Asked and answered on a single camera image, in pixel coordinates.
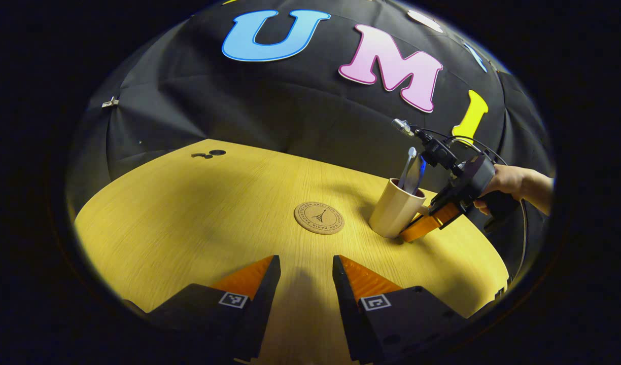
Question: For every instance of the silver cloth clip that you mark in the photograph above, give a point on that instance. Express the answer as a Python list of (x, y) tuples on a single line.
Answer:
[(110, 102)]

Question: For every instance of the black backdrop cloth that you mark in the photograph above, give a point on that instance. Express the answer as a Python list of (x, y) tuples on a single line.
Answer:
[(239, 101)]

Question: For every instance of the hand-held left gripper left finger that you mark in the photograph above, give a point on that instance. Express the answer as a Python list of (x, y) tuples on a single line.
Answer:
[(265, 299)]

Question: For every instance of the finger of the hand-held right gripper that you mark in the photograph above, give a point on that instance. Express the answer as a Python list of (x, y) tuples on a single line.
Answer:
[(422, 228)]

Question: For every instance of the white toothpaste tube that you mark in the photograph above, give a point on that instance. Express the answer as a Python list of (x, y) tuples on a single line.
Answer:
[(417, 175)]

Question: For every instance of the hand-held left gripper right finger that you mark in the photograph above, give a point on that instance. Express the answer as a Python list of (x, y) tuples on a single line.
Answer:
[(348, 304)]

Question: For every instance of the round cork coaster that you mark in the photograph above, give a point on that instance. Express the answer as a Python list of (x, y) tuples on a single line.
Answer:
[(319, 218)]

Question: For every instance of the beige cup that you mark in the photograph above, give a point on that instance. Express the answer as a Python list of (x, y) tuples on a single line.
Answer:
[(394, 215)]

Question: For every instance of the blue toothbrush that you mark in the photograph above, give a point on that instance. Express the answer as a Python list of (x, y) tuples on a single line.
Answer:
[(407, 170)]

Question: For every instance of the wooden desktop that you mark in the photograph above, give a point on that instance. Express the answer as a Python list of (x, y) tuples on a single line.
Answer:
[(188, 213)]

